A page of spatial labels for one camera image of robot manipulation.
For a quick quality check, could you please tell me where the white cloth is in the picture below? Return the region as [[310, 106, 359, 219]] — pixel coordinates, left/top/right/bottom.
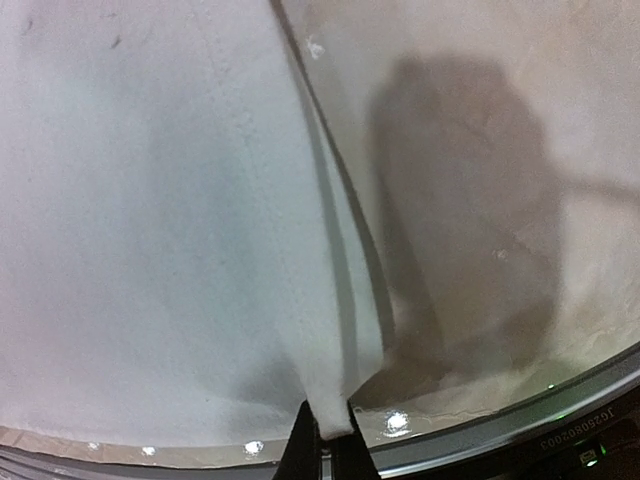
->
[[1, 1, 383, 447]]

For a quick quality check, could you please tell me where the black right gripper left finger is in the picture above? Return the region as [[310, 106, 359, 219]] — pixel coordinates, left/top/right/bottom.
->
[[277, 401, 320, 480]]

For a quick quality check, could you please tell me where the aluminium front rail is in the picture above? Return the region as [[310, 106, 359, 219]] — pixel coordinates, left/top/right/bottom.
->
[[1, 345, 639, 479]]

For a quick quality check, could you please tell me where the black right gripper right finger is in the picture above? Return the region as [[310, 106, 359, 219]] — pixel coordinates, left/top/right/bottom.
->
[[329, 405, 380, 480]]

